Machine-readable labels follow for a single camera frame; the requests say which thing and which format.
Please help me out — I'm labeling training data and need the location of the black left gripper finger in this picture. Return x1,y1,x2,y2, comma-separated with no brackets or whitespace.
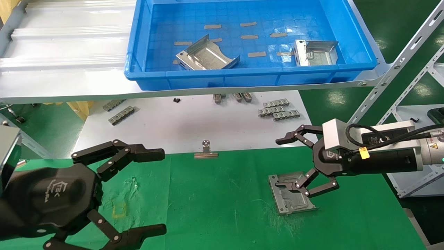
43,209,167,250
71,140,165,183

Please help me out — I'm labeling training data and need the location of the black caster wheel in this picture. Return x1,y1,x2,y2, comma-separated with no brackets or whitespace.
7,108,25,125

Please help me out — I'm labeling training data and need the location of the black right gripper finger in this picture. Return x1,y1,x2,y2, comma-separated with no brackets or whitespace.
276,168,339,198
276,124,325,148

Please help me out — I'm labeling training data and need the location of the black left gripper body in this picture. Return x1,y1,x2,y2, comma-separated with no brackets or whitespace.
0,162,103,239

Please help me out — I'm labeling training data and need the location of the silver binder clip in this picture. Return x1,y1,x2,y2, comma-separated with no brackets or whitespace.
194,140,219,159

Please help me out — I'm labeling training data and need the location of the tan cardboard sheet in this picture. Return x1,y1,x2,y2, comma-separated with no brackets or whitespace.
0,0,20,24

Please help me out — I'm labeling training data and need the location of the grey metal beam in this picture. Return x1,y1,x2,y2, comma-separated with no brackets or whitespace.
0,120,52,159

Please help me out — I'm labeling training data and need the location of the stamped sheet metal bracket part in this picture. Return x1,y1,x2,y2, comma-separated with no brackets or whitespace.
268,171,319,216
293,40,339,67
175,34,240,71

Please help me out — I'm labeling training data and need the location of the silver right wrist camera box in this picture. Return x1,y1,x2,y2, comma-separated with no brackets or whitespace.
323,119,416,150

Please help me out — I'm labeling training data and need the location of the slotted angle steel strut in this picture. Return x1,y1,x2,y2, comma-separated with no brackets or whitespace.
347,0,444,125
376,45,444,125

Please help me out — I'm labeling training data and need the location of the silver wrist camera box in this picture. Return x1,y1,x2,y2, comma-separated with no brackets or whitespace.
0,125,22,191
323,119,416,150

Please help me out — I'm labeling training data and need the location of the blue plastic tray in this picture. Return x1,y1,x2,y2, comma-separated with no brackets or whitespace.
124,0,378,91

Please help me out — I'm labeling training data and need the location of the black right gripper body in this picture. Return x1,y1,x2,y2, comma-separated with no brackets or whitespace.
312,137,422,178

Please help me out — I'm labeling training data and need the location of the grey metal rack shelf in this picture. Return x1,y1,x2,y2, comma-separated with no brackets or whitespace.
376,103,444,198

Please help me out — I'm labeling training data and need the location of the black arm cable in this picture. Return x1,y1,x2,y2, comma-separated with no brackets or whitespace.
345,123,444,154

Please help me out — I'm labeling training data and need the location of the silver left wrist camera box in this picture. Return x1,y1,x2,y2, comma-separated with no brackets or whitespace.
0,125,22,191

